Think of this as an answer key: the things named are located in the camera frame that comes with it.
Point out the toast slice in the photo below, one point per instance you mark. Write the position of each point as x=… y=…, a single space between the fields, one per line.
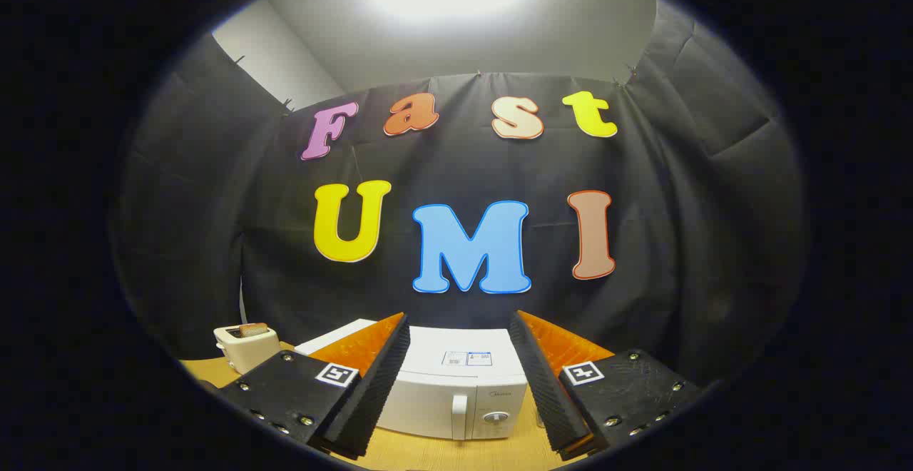
x=254 y=329

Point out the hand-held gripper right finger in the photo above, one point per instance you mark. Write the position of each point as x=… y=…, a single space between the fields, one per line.
x=542 y=385

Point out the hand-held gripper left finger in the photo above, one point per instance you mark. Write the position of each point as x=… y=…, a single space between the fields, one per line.
x=378 y=385

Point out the white microwave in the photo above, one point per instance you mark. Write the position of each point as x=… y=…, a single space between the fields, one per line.
x=456 y=392

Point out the white toaster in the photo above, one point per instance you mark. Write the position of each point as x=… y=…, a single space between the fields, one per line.
x=250 y=353

